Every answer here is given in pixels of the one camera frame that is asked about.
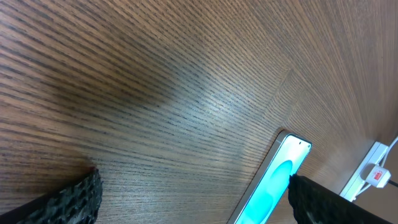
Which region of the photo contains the smartphone with teal screen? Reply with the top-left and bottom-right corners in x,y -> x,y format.
228,130 -> 312,224

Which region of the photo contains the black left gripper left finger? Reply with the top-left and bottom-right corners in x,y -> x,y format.
1,168 -> 103,224

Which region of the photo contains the white usb charger plug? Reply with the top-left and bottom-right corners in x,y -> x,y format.
365,164 -> 391,189

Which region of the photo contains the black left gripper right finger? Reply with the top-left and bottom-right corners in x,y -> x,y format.
288,174 -> 391,224

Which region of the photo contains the white power strip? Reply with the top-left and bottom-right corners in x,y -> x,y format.
340,142 -> 388,202

